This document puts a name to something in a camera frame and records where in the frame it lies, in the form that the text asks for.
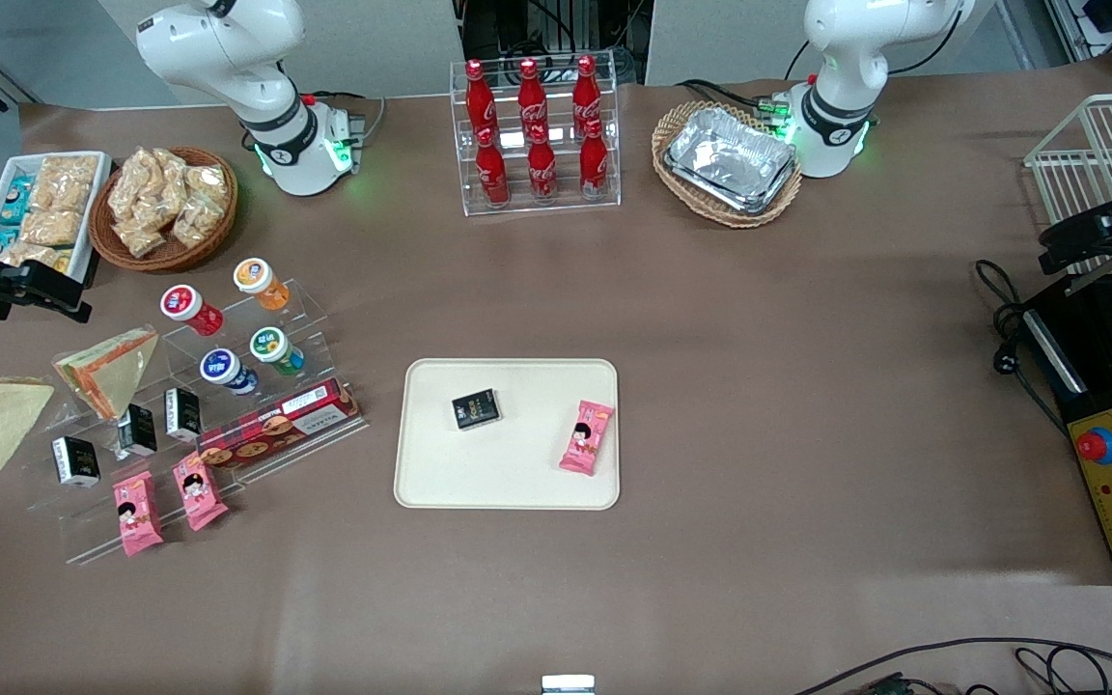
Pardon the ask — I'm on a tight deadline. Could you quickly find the brown wicker snack basket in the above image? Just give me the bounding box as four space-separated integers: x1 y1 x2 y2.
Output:
88 147 239 273

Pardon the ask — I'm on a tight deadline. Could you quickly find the red cola bottle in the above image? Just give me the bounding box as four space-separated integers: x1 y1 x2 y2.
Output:
571 55 603 131
516 59 548 136
527 125 559 204
475 128 511 208
579 120 610 201
464 60 499 136

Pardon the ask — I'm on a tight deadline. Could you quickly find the blue cap small bottle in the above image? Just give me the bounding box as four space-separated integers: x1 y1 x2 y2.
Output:
200 347 259 396

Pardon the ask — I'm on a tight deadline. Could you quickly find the black equipment rack with cables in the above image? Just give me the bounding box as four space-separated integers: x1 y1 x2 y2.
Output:
455 0 653 88

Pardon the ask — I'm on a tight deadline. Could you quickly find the black cable bundle with connector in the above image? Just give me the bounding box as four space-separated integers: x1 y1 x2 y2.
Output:
677 79 794 125

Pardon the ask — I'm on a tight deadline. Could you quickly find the cream rectangular tray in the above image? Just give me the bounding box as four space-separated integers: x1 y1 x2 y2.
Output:
393 358 622 511

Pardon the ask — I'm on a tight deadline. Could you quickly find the pink snack packet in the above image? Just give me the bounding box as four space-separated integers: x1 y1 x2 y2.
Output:
172 451 229 533
558 400 616 477
112 470 165 558

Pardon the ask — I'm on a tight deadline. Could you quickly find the white rectangular bin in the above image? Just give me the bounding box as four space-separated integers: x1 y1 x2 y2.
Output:
0 152 114 287

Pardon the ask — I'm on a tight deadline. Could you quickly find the red cookie box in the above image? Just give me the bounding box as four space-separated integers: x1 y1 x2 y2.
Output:
197 378 362 471

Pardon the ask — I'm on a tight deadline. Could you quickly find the black power cable with plug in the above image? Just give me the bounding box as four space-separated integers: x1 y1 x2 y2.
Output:
974 258 1070 437

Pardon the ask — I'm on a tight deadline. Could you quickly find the clear acrylic stepped display stand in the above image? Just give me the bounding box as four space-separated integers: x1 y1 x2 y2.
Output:
0 278 371 568

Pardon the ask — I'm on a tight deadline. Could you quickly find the metal shelf frame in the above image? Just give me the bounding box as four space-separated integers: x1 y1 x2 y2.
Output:
1043 0 1112 70

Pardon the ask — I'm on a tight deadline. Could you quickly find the light wicker basket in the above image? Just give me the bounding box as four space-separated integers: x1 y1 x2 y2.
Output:
652 100 804 230

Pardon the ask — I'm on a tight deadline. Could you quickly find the grey connector plug with cable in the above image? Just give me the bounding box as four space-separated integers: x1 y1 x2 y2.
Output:
303 89 389 148

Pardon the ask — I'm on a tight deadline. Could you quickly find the orange striped triangle sandwich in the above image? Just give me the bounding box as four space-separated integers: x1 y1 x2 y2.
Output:
52 325 161 422

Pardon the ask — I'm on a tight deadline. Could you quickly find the white wire basket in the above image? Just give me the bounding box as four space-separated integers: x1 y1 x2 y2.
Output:
1024 92 1112 278

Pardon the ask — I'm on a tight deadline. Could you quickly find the green cap small bottle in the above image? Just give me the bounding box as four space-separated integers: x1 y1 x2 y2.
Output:
249 326 307 376

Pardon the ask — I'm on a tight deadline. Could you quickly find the aluminium foil tray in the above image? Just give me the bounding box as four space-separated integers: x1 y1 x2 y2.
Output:
664 106 798 215

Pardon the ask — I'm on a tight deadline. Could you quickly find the long black cable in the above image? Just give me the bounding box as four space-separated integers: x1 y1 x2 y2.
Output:
792 635 1112 695

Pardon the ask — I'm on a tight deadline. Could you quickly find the small black box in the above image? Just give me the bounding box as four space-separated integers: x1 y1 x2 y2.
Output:
117 403 158 457
451 388 502 431
164 387 204 443
52 436 101 487

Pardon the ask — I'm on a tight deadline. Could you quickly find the red cap small bottle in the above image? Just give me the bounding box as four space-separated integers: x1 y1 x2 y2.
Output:
159 284 225 337

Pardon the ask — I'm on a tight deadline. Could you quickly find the clear bag of crispy snacks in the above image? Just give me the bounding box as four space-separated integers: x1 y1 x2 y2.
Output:
184 164 230 205
1 241 61 271
110 150 157 218
35 154 100 213
112 214 171 259
151 148 189 209
18 208 84 248
173 193 226 249

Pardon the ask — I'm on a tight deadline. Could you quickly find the clear acrylic bottle rack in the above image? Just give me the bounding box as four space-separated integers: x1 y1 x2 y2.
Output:
449 56 623 217

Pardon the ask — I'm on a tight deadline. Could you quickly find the orange cap small bottle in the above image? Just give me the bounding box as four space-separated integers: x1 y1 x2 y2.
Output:
233 257 291 311

